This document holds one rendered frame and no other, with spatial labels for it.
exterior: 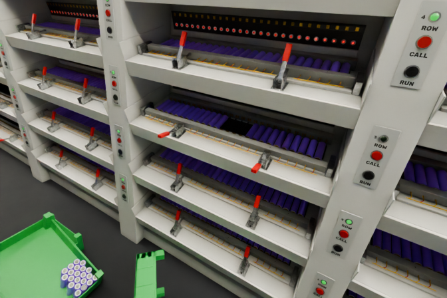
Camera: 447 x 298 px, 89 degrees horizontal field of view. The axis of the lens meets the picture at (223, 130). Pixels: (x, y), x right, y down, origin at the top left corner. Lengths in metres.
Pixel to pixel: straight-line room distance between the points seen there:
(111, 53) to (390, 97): 0.69
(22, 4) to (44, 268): 1.04
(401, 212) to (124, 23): 0.79
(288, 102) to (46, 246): 0.94
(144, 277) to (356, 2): 0.79
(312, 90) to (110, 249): 0.95
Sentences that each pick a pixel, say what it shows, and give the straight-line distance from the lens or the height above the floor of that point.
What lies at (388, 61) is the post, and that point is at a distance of 0.47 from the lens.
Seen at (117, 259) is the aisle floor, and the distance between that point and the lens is 1.08.
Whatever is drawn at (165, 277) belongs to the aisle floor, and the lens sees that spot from 1.01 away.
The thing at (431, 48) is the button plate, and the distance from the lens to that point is 0.47.
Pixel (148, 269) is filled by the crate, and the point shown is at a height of 0.20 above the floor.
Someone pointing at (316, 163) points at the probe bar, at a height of 0.58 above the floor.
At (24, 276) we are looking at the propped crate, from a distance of 1.05.
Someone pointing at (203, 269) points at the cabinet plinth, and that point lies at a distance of 0.99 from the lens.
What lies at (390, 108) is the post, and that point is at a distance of 0.48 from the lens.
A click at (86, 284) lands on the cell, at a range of 0.96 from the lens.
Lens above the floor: 0.83
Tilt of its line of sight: 23 degrees down
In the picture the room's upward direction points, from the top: 6 degrees clockwise
